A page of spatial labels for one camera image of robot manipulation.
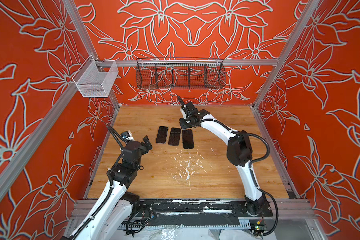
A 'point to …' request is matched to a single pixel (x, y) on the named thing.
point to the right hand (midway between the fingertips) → (179, 123)
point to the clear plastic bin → (95, 78)
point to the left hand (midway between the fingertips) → (139, 139)
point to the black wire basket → (180, 73)
